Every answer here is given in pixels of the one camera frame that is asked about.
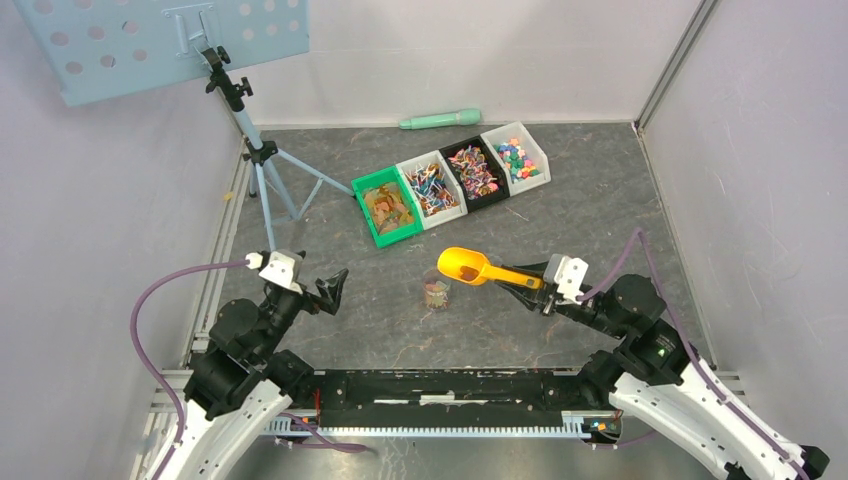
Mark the yellow plastic scoop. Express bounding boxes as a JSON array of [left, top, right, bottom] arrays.
[[437, 247, 543, 290]]

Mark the clear plastic jar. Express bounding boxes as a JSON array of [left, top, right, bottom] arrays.
[[423, 268, 451, 310]]

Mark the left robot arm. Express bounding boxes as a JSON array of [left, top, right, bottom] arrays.
[[136, 269, 348, 479]]

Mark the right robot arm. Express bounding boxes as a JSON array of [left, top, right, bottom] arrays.
[[497, 255, 830, 479]]

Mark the green candy bin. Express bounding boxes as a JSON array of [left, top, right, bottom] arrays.
[[352, 166, 423, 248]]

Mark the black lollipop bin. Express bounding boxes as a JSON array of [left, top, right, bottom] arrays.
[[439, 136, 510, 213]]

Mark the white candy bin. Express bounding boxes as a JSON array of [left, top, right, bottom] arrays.
[[481, 121, 551, 196]]

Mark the white lollipop bin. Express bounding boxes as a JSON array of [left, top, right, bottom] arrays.
[[396, 150, 468, 230]]

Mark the light blue music stand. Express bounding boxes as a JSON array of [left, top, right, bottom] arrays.
[[15, 0, 354, 246]]

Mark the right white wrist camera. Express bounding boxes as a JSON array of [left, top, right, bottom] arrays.
[[543, 254, 588, 304]]

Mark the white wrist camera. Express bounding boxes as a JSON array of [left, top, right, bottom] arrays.
[[543, 254, 588, 304], [244, 250, 305, 294]]

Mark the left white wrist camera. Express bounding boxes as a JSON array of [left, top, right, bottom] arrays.
[[244, 250, 305, 294]]

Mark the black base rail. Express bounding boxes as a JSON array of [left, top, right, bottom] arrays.
[[292, 368, 613, 432]]

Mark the mint green cylindrical handle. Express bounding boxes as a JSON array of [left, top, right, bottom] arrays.
[[398, 108, 482, 130]]

